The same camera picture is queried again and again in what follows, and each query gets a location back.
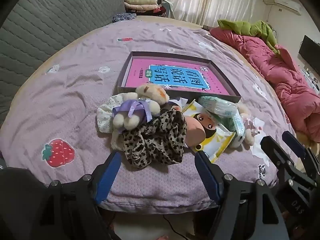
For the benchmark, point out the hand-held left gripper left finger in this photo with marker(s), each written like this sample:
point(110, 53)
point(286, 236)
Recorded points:
point(107, 177)

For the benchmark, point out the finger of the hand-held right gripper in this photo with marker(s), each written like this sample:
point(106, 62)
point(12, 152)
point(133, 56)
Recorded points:
point(271, 147)
point(291, 141)

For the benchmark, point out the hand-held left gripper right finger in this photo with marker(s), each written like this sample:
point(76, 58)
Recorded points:
point(207, 177)

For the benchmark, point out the teddy bear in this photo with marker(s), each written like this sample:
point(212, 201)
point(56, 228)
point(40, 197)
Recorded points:
point(250, 132)
point(147, 105)

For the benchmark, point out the white green tissue pack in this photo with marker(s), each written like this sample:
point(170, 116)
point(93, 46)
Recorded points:
point(237, 127)

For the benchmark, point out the yellow wet wipe pack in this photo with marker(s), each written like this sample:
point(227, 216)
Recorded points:
point(220, 140)

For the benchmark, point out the leopard print scrunchie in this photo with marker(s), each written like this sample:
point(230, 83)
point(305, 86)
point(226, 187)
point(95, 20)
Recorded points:
point(155, 142)

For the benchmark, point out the mint patterned tissue pack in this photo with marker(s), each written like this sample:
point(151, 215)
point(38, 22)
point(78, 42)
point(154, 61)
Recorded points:
point(217, 106)

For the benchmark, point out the grey cardboard box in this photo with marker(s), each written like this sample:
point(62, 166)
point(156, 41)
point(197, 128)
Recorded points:
point(125, 90)

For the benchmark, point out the peach foam sponge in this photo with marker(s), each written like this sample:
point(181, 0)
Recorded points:
point(195, 132)

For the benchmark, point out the pink quilt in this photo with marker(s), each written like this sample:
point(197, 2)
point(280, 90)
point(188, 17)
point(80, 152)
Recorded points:
point(275, 72)

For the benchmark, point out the black television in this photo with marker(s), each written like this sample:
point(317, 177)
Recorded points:
point(311, 52)

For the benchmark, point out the purple printed bed sheet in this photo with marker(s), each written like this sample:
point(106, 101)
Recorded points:
point(75, 80)

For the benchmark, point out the pink and blue book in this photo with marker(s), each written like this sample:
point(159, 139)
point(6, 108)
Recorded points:
point(175, 77)

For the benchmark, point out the green blanket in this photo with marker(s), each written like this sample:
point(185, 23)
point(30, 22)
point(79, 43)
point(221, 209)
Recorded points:
point(250, 28)

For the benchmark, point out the white air conditioner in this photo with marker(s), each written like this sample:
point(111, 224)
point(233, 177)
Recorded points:
point(287, 5)

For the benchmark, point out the grey quilted headboard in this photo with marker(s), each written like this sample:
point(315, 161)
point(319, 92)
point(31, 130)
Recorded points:
point(50, 30)

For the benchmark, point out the striped cream curtain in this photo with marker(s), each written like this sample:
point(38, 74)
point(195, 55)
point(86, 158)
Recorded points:
point(212, 0)

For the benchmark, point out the blue knitted cloth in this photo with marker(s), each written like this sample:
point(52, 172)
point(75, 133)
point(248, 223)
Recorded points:
point(123, 17)

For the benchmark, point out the pink folded garment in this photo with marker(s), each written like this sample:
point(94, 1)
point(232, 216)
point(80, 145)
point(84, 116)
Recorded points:
point(142, 7)

